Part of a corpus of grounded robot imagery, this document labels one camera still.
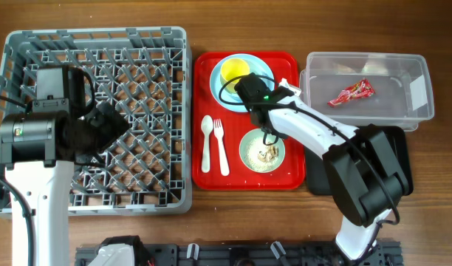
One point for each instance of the mint green bowl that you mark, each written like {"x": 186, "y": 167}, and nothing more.
{"x": 268, "y": 141}

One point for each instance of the black plastic tray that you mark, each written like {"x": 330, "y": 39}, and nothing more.
{"x": 316, "y": 177}

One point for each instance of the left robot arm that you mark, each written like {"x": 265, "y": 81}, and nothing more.
{"x": 40, "y": 148}

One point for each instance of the light blue round plate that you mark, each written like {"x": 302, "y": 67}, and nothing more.
{"x": 256, "y": 65}

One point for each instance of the grey plastic dishwasher rack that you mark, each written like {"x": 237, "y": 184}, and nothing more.
{"x": 145, "y": 74}

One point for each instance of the clear plastic bin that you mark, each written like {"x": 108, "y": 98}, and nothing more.
{"x": 403, "y": 90}

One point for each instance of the rice and peanut leftovers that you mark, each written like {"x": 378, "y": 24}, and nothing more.
{"x": 261, "y": 158}

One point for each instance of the yellow plastic cup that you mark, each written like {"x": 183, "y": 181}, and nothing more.
{"x": 230, "y": 70}

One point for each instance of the red snack wrapper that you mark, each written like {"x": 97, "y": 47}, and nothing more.
{"x": 361, "y": 89}

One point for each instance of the light blue bowl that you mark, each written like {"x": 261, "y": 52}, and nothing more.
{"x": 235, "y": 97}

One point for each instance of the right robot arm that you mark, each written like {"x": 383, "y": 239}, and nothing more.
{"x": 366, "y": 179}

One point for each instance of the red plastic serving tray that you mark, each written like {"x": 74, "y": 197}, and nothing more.
{"x": 289, "y": 175}

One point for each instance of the white plastic spoon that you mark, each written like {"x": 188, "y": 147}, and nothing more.
{"x": 207, "y": 128}

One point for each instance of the white plastic fork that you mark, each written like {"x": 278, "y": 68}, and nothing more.
{"x": 219, "y": 134}

